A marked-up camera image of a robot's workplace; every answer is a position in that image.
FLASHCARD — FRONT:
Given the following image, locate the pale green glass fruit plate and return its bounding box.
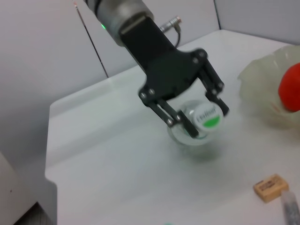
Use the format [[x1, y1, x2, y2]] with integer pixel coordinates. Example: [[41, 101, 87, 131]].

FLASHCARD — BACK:
[[238, 45, 300, 128]]

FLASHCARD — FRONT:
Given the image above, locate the red-orange fruit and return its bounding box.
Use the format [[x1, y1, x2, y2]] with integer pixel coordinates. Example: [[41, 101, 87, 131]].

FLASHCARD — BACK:
[[278, 62, 300, 112]]

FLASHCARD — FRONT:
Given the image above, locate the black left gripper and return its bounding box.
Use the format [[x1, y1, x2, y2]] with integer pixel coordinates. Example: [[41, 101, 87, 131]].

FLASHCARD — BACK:
[[119, 17, 230, 138]]

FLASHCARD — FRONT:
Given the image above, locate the grey glitter pen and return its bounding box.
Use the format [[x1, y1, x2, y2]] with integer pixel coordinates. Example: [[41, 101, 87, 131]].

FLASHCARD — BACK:
[[280, 189, 300, 225]]

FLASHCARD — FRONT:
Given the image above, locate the small beige eraser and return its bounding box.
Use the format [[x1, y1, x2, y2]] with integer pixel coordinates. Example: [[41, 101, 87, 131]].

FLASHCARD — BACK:
[[253, 173, 289, 203]]

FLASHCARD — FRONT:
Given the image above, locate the left wrist cable with plug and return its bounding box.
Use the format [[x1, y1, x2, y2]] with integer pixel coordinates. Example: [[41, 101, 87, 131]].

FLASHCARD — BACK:
[[160, 15, 181, 49]]

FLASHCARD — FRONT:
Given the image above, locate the clear green-label water bottle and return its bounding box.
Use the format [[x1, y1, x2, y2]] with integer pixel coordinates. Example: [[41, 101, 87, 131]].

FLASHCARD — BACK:
[[166, 99, 225, 146]]

